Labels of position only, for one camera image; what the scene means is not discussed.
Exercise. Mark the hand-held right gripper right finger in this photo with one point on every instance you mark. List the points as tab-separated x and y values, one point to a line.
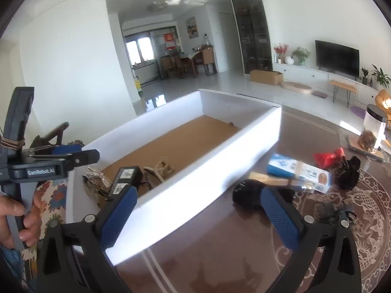
281	216

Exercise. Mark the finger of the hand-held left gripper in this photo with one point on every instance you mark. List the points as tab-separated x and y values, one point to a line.
85	156
65	149

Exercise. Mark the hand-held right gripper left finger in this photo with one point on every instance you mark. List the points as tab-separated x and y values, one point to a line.
117	216

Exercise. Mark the black round case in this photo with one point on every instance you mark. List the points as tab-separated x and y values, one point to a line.
246	193

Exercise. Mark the black box with white labels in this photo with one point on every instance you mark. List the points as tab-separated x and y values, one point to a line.
126	175

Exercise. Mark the black hair claw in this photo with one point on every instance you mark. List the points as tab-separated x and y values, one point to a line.
330	212

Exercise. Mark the blue and white carton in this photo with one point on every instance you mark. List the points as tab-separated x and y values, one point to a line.
284	164

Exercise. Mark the silver bow hair clip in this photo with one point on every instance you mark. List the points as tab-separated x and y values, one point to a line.
160	171

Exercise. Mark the white storage box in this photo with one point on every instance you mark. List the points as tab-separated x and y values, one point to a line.
183	195

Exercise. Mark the person's left hand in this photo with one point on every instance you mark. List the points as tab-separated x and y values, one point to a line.
29	226

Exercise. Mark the floral cloth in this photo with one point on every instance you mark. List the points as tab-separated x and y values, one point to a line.
50	198

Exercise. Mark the red hair accessory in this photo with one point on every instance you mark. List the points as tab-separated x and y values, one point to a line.
326	158

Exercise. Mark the black fluffy scrunchie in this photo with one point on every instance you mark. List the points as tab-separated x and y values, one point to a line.
349	174

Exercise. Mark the yellow green container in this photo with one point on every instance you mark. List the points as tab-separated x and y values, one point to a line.
139	87

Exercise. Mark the wooden board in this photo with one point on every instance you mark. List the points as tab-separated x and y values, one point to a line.
354	145

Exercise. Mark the purple floor cushion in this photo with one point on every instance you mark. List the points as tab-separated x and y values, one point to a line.
319	94

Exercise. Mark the purple floor mat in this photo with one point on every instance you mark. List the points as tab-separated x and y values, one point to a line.
358	112

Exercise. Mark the clear jar with black lid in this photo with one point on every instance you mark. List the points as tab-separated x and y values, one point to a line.
374	125

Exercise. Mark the round beige floor bed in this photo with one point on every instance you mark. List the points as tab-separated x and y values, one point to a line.
296	87

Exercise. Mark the cardboard box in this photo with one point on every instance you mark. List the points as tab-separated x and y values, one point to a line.
264	77

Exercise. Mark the red paper on window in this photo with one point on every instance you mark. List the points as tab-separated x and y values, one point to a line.
169	41

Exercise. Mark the wooden dining table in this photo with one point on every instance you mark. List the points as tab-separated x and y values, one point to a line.
191	59

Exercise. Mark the wooden bench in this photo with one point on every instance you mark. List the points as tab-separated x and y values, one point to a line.
342	84

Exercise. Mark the white television cabinet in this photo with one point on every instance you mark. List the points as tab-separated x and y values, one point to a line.
305	71

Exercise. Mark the orange rocking chair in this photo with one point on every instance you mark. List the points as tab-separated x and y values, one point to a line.
384	99

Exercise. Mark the white round vase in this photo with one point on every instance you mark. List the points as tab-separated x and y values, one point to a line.
289	60

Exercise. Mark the brown dining chair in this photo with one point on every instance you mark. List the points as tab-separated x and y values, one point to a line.
209	59

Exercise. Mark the small potted plant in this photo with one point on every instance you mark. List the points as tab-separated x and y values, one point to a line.
364	76

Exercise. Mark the bushy green potted plant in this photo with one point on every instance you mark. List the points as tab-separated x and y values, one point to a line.
301	54

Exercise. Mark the red flower bouquet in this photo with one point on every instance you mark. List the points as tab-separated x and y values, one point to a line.
281	50

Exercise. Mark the round ceiling lamp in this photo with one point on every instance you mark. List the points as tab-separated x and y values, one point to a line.
158	6

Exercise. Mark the large water bottle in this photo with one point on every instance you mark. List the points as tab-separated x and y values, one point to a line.
206	40

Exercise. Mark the black television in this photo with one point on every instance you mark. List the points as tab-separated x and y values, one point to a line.
336	58

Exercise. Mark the long-leaf green potted plant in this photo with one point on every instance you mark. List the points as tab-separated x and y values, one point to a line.
381	76

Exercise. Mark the dark glass cabinet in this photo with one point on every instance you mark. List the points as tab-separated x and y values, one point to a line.
252	27

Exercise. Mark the wall painting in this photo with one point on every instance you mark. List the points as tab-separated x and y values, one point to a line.
191	27

